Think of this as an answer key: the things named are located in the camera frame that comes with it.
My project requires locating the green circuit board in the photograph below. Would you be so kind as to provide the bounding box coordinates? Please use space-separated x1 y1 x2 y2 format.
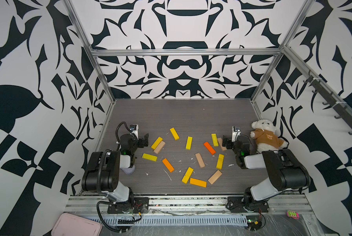
245 217 263 232

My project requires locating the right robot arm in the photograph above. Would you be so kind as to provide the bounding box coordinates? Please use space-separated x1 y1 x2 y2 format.
222 136 311 211

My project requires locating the orange-yellow block bottom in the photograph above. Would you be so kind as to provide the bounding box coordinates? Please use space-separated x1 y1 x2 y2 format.
189 178 207 188

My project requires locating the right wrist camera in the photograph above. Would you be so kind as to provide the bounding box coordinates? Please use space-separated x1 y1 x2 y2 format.
232 126 241 142

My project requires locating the yellow block top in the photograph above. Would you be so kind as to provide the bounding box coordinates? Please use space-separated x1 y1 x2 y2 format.
170 128 180 141

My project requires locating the orange block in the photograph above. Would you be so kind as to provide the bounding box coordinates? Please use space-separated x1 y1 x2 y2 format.
203 142 216 155
162 158 175 173

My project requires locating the natural wood block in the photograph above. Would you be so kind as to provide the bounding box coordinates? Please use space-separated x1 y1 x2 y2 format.
195 153 205 168
217 138 227 151
208 170 222 185
154 141 166 154

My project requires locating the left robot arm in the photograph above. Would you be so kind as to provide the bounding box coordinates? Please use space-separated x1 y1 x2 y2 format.
82 122 149 211

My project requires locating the white teddy bear brown shirt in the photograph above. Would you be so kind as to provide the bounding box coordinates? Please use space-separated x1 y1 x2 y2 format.
250 120 289 153

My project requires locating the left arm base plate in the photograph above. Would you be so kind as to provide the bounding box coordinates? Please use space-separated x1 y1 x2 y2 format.
107 197 149 214

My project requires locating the orange block right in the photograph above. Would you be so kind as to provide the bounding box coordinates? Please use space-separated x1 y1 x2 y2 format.
203 142 216 155

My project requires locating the pink tray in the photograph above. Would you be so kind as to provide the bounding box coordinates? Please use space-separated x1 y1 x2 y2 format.
51 213 102 236

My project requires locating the natural wood block bottom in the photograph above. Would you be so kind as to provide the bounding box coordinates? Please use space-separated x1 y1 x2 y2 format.
208 170 222 185

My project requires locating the wall hook rail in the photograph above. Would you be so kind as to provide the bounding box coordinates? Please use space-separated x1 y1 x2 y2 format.
304 69 352 136

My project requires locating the yellow block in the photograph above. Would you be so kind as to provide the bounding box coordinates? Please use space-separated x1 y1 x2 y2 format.
211 133 219 147
170 128 180 141
142 153 157 162
151 137 163 150
186 136 193 150
216 154 225 170
182 167 194 184

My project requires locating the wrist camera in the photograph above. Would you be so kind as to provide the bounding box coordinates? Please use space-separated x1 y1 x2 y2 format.
129 124 139 139
232 126 241 142

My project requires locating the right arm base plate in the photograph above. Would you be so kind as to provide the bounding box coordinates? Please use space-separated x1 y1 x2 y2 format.
225 197 269 213

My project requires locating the white cable duct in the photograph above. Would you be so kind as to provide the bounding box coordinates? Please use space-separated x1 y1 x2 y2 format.
103 215 248 227

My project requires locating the pink small device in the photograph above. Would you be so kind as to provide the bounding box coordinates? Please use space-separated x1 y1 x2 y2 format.
287 210 299 219

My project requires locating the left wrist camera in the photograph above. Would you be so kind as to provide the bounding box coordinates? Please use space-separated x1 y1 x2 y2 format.
129 124 139 139

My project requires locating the orange block lower left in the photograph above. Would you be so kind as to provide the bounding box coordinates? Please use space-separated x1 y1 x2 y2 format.
162 158 175 173

